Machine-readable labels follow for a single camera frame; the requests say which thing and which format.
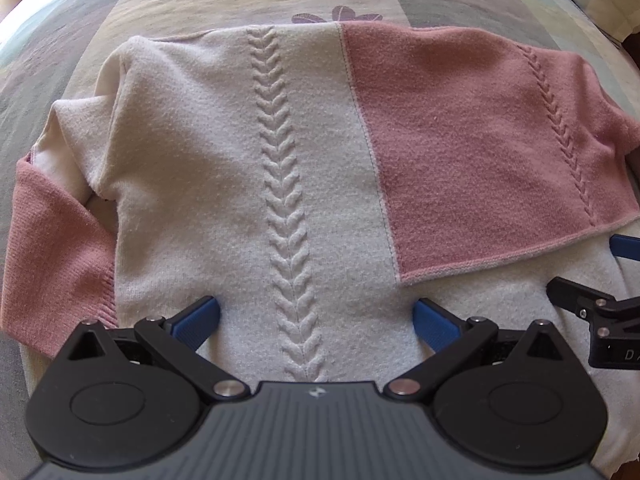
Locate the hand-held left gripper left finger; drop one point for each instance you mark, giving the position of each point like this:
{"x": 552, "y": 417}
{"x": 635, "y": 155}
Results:
{"x": 197, "y": 321}

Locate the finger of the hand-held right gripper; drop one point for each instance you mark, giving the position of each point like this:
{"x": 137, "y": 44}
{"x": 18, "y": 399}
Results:
{"x": 625, "y": 247}
{"x": 585, "y": 300}

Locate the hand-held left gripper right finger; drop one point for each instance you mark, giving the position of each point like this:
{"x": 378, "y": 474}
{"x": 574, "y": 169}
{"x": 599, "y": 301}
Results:
{"x": 434, "y": 327}

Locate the pink and white knit sweater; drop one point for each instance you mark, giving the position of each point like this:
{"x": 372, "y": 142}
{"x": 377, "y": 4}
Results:
{"x": 225, "y": 185}

